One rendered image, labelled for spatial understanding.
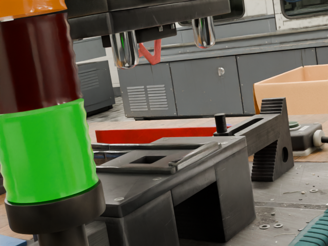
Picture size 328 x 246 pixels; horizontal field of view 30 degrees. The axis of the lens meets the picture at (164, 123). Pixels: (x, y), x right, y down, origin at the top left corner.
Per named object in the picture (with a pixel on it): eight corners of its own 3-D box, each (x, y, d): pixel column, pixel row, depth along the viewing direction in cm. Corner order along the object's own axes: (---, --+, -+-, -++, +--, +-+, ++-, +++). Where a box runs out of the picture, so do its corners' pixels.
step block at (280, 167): (273, 165, 79) (264, 98, 78) (294, 166, 78) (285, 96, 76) (251, 180, 74) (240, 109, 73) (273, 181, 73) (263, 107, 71)
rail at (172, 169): (65, 189, 58) (60, 164, 58) (180, 195, 51) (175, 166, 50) (60, 191, 58) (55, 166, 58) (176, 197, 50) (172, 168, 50)
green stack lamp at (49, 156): (52, 173, 28) (38, 100, 27) (117, 174, 26) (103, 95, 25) (-14, 200, 25) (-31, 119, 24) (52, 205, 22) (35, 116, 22)
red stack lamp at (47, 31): (37, 96, 27) (23, 21, 27) (102, 92, 25) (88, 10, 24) (-32, 115, 24) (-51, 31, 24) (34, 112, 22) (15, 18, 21)
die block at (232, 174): (174, 212, 67) (164, 146, 66) (256, 217, 61) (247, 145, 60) (44, 295, 51) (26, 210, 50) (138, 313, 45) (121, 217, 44)
